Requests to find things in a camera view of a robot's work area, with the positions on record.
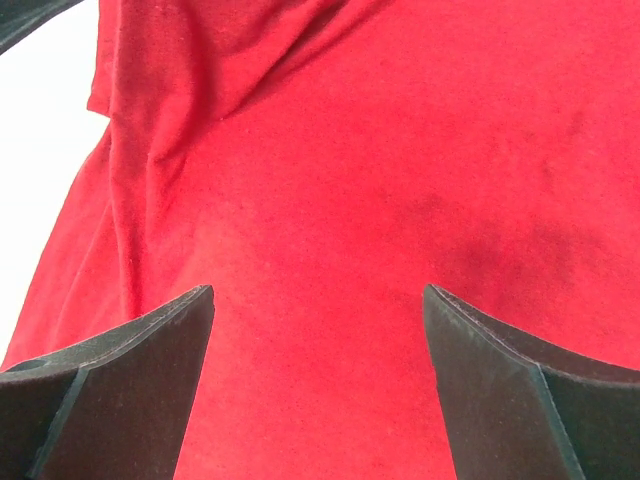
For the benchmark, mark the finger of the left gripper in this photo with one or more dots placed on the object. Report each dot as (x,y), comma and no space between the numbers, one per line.
(20,18)

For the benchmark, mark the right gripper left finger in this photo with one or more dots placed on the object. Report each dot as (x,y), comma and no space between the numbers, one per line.
(115,406)

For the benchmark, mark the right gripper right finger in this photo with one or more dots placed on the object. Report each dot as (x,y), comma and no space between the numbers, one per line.
(518,407)

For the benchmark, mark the red t-shirt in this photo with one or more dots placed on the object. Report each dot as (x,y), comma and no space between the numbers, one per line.
(318,163)

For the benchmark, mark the floral tablecloth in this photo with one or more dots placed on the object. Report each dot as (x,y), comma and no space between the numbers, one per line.
(48,138)

